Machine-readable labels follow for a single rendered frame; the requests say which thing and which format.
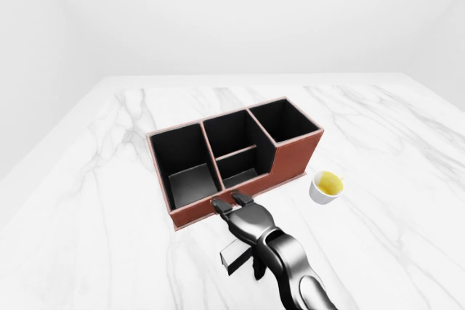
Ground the red-brown desk caddy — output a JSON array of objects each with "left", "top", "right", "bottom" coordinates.
[{"left": 145, "top": 96, "right": 325, "bottom": 232}]

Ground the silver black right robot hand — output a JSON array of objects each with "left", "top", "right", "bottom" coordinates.
[{"left": 210, "top": 191, "right": 283, "bottom": 281}]

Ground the white book with dark edges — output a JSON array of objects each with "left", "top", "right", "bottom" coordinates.
[{"left": 219, "top": 238, "right": 256, "bottom": 277}]

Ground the white mug with yellow inside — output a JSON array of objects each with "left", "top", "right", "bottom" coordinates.
[{"left": 309, "top": 170, "right": 346, "bottom": 205}]

